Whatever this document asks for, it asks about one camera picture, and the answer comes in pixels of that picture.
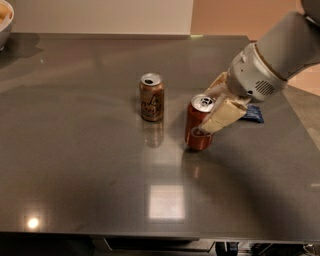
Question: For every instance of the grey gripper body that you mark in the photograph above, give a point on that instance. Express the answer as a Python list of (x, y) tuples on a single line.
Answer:
[(254, 74)]

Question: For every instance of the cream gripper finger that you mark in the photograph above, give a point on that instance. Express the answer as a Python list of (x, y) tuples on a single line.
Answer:
[(226, 111), (218, 86)]

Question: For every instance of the red coke can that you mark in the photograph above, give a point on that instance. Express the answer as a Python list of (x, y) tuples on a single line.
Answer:
[(199, 107)]

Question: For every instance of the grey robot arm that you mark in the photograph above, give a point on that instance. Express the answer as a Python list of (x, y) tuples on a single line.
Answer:
[(293, 44)]

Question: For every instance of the orange La Croix can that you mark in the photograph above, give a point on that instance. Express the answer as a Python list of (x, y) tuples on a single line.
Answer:
[(152, 97)]

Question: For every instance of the blue snack packet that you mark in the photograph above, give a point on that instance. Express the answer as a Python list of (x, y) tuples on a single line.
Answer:
[(254, 114)]

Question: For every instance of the metal bowl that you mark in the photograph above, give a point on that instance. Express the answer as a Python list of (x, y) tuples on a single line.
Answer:
[(6, 20)]

